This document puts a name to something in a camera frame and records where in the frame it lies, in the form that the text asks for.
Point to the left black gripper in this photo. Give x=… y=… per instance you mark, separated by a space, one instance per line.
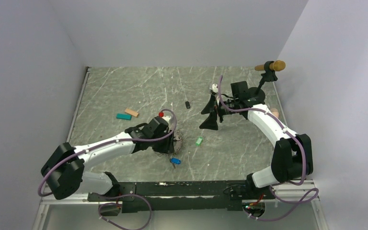
x=167 y=147

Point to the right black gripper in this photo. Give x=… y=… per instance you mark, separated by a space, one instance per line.
x=211 y=123

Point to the round metal keyring disc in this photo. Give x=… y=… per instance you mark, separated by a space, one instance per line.
x=177 y=144

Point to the green tagged key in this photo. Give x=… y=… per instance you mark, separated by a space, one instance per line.
x=199 y=141

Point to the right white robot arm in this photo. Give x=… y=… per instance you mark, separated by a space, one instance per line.
x=292 y=157

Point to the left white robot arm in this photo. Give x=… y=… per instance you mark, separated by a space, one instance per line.
x=67 y=171

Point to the blue tagged key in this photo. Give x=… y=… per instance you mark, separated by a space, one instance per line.
x=175 y=162

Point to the orange key tag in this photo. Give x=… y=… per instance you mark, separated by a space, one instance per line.
x=131 y=112

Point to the teal key tag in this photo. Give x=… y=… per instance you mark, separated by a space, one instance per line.
x=123 y=116

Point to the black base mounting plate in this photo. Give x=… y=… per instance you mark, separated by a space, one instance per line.
x=231 y=195

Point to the pink cylindrical object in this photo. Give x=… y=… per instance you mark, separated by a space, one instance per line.
x=274 y=112

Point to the black microphone stand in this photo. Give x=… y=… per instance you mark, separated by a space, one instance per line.
x=269 y=75

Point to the gold microphone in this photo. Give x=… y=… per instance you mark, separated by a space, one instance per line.
x=277 y=65

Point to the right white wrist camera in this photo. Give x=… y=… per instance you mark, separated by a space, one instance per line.
x=213 y=89

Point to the aluminium frame rail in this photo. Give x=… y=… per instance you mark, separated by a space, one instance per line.
x=295 y=194

